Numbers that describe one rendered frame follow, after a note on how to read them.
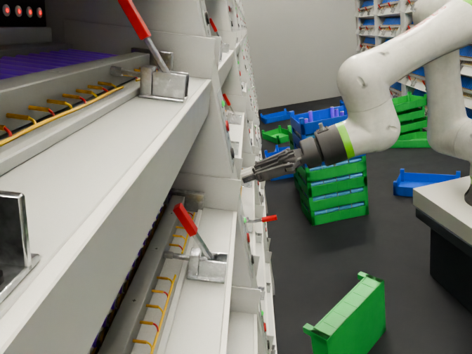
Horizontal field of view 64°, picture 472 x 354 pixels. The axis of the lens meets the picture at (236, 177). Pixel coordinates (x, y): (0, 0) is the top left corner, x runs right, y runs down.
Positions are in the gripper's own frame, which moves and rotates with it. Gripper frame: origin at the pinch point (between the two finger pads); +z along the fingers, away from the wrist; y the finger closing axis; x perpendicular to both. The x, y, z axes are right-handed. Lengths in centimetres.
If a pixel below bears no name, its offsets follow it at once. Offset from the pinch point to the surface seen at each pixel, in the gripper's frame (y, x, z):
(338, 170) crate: -82, 42, -27
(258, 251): -7.2, 26.8, 6.3
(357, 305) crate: 2.4, 47.2, -15.9
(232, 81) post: -29.3, -20.8, -3.1
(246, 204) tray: -0.7, 7.7, 2.3
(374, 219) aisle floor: -79, 72, -36
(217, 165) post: 40.6, -17.2, -5.7
